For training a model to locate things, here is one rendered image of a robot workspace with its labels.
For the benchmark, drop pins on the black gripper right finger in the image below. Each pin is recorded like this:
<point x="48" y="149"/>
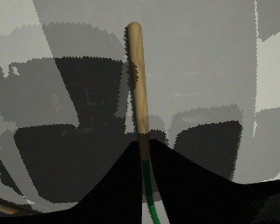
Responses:
<point x="193" y="195"/>

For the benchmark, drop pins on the wooden stick with dark green string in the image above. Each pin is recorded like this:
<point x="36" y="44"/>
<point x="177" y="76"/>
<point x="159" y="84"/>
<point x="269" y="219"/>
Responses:
<point x="138" y="80"/>

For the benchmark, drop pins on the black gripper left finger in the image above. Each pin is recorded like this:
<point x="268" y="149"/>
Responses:
<point x="116" y="199"/>

